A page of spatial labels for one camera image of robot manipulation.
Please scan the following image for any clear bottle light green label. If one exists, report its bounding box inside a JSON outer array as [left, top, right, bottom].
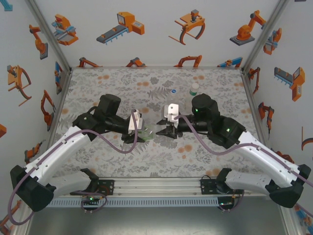
[[139, 124, 157, 143]]

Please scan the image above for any aluminium frame post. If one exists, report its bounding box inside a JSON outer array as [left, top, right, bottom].
[[241, 0, 291, 73], [24, 0, 73, 74]]

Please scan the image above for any floral patterned table mat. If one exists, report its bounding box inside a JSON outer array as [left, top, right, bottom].
[[47, 67, 268, 178]]

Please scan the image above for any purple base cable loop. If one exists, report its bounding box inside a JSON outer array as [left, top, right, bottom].
[[80, 192, 108, 214], [218, 193, 245, 213]]

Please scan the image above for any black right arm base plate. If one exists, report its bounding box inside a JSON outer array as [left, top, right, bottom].
[[200, 178, 221, 195]]

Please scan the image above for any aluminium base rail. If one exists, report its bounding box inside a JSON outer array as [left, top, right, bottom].
[[48, 176, 269, 197]]

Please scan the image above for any slotted grey cable duct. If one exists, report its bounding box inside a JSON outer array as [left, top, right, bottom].
[[46, 197, 220, 208]]

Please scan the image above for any clear unlabelled plastic bottle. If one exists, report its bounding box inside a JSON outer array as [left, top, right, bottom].
[[165, 88, 186, 117]]

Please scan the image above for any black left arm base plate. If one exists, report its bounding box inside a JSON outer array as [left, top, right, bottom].
[[70, 179, 115, 196]]

